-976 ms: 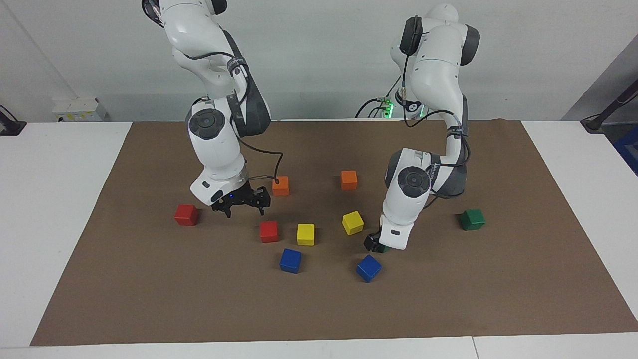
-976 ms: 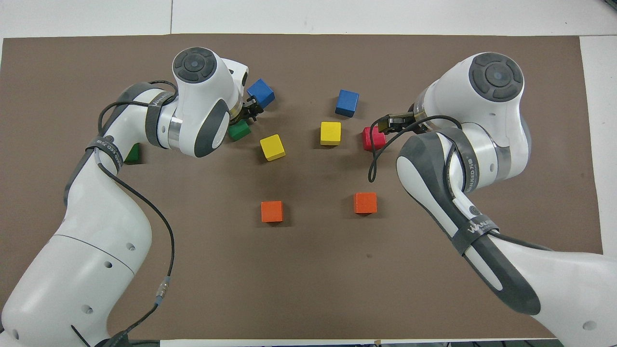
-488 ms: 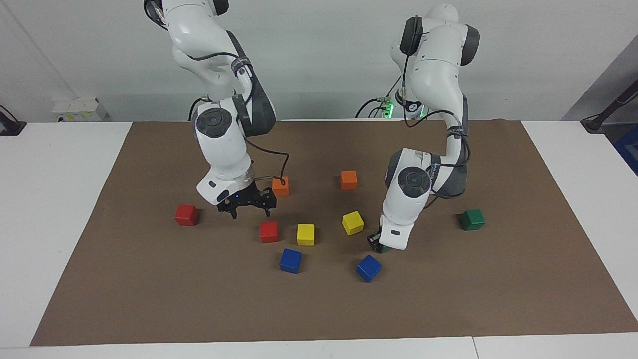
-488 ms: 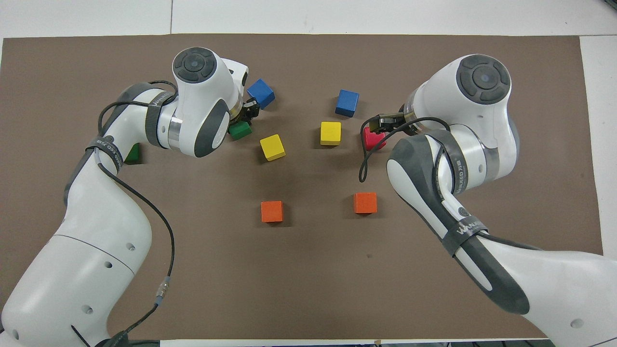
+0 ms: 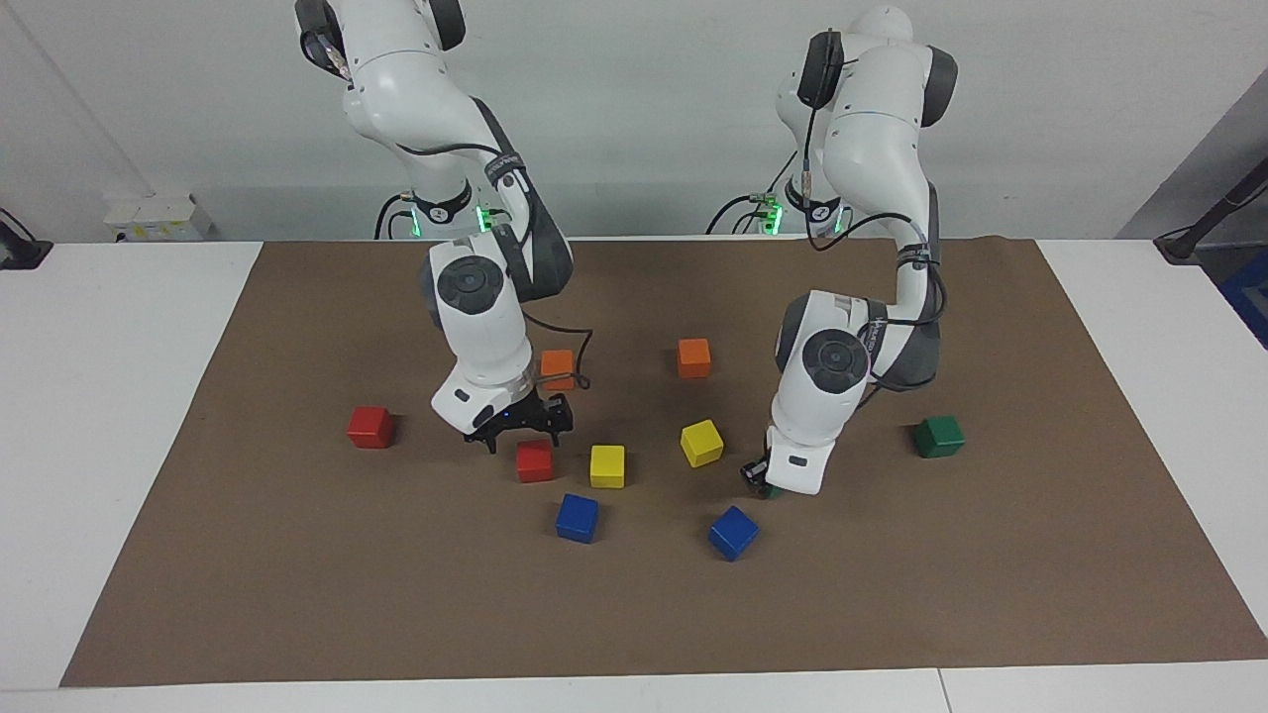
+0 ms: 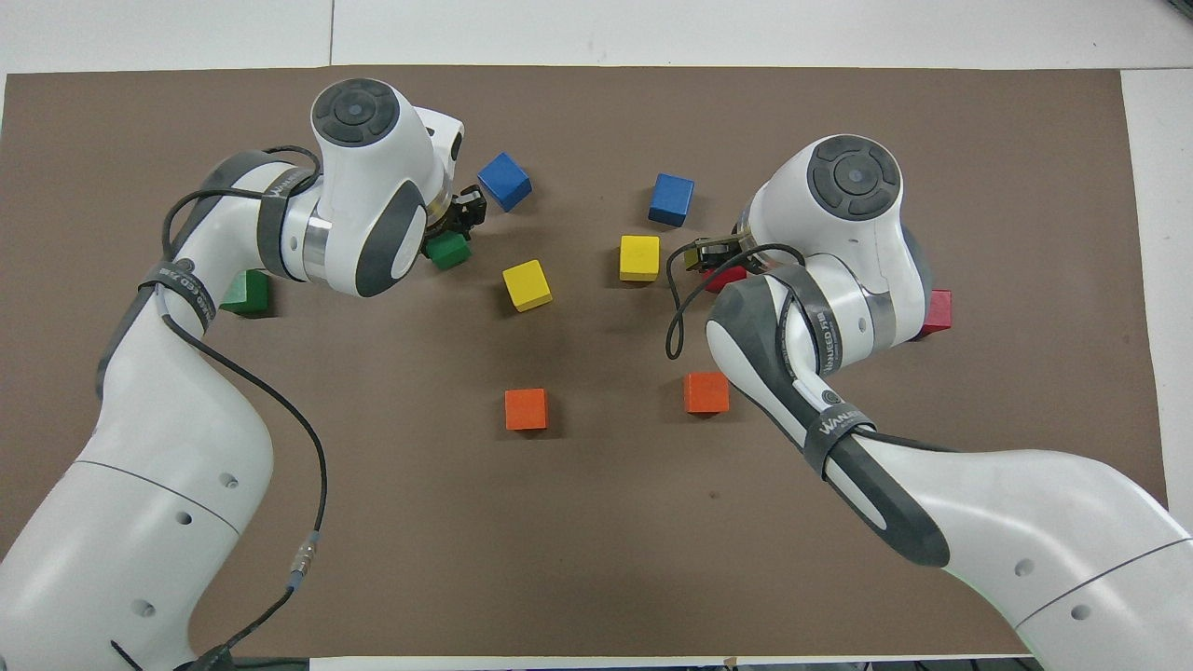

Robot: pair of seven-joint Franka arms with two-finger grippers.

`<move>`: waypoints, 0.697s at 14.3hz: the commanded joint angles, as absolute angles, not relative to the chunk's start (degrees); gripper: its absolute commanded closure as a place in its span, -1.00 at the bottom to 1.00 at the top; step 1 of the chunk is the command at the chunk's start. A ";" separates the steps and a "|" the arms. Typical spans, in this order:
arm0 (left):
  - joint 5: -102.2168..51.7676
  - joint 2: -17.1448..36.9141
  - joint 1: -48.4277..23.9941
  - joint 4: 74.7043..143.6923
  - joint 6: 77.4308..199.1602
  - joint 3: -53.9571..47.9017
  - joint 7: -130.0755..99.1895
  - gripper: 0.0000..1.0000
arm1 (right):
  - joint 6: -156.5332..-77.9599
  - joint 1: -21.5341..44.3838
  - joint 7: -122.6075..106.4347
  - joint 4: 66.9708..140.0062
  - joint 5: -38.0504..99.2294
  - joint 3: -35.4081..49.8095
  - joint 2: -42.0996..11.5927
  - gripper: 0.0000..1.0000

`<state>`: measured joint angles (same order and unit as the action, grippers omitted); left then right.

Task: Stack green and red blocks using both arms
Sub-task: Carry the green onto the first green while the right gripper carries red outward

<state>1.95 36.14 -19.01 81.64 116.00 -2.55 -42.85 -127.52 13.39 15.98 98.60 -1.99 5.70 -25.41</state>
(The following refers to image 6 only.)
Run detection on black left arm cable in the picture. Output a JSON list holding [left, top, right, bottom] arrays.
[[160, 144, 329, 671]]

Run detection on brown table mat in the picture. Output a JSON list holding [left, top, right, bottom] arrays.
[[0, 65, 1173, 658]]

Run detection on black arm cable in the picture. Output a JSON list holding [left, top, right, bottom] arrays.
[[160, 144, 329, 671], [665, 242, 807, 362]]

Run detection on blue wooden block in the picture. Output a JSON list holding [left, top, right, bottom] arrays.
[[648, 172, 695, 227], [477, 152, 533, 212]]

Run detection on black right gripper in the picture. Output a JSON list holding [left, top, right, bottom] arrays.
[[684, 233, 751, 271]]

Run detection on yellow wooden block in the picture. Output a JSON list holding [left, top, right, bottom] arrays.
[[619, 235, 661, 282], [502, 259, 553, 312]]

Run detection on orange wooden block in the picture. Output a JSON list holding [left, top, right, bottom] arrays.
[[505, 389, 549, 431], [683, 372, 731, 416]]

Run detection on green wooden block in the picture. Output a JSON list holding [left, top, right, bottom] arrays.
[[424, 231, 473, 272], [220, 269, 271, 316]]

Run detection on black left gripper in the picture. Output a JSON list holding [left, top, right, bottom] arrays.
[[427, 185, 488, 245]]

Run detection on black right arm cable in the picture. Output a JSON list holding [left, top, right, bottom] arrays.
[[665, 242, 807, 362]]

